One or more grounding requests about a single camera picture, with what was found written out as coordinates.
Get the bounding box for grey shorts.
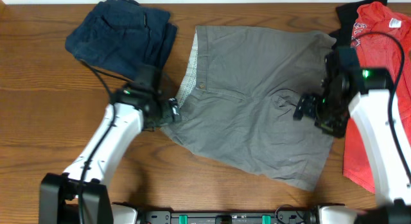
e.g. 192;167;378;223
162;26;335;191

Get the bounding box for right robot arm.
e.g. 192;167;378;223
293;47;410;223

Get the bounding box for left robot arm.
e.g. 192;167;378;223
39;65;180;223

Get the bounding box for folded navy blue jeans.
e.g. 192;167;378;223
65;0;177;80

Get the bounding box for red t-shirt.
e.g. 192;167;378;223
343;2;410;193

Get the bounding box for black garment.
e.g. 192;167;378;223
329;0;388;49

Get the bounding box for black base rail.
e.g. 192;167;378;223
137;209;320;224

